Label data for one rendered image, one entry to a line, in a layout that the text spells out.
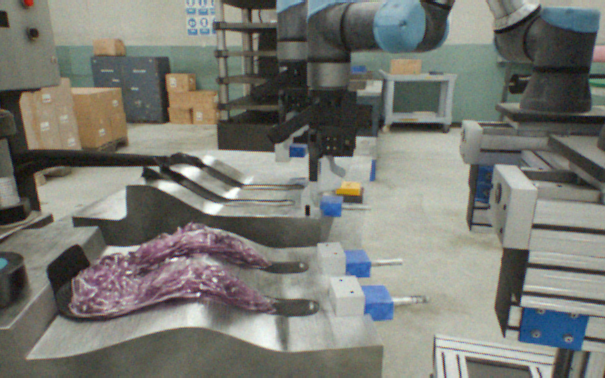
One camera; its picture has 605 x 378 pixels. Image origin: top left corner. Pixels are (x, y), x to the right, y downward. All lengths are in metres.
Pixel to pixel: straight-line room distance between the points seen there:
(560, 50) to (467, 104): 6.30
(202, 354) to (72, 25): 8.79
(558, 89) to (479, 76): 6.29
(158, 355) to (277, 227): 0.35
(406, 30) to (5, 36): 1.05
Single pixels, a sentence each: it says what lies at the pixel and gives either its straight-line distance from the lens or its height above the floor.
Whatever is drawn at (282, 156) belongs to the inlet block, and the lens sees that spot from 1.08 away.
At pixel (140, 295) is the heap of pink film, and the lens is 0.54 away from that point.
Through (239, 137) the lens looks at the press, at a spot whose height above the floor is 0.25.
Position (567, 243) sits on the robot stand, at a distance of 0.69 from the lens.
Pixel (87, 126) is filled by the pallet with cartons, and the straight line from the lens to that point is 5.40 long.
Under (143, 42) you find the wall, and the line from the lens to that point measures 8.40.
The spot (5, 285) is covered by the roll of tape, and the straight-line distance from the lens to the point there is 0.56.
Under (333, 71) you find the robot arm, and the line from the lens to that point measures 0.73.
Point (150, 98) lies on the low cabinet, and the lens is 7.83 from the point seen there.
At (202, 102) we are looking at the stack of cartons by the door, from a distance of 7.56.
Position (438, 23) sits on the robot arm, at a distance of 0.80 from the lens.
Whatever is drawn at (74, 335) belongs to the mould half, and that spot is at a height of 0.87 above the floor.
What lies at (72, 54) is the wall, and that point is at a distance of 9.20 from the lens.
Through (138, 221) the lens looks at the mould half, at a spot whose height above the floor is 0.86.
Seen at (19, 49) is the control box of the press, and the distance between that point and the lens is 1.42.
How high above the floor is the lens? 1.17
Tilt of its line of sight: 18 degrees down
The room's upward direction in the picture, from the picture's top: straight up
